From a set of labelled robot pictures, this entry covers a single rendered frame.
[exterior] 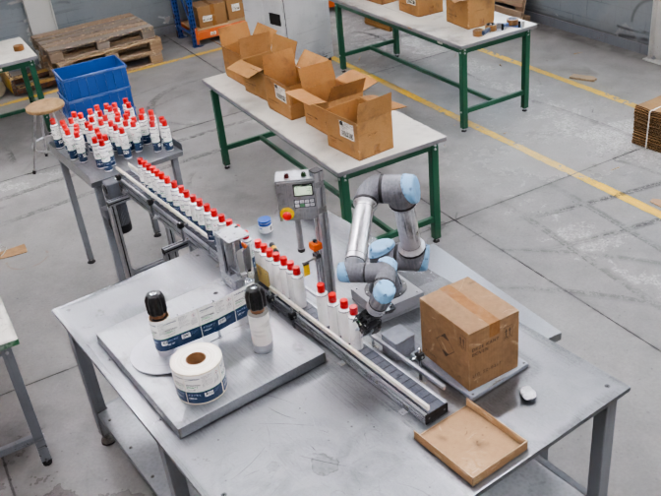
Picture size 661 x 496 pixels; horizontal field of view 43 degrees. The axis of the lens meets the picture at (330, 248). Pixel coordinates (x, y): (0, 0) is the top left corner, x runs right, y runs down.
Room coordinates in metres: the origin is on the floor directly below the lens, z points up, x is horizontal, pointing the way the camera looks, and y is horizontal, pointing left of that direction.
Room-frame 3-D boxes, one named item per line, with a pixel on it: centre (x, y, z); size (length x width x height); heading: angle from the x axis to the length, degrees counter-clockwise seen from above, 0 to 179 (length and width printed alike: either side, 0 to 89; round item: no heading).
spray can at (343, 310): (2.77, -0.03, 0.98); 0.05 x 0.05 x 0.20
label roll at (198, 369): (2.58, 0.56, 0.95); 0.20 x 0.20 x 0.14
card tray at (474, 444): (2.17, -0.41, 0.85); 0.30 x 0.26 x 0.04; 33
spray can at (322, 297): (2.90, 0.06, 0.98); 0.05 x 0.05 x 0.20
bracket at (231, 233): (3.31, 0.43, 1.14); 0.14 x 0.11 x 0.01; 33
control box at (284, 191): (3.14, 0.11, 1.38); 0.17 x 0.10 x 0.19; 88
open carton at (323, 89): (5.28, -0.13, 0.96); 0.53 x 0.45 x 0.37; 118
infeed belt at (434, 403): (3.01, 0.12, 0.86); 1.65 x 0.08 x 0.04; 33
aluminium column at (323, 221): (3.12, 0.03, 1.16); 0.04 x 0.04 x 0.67; 33
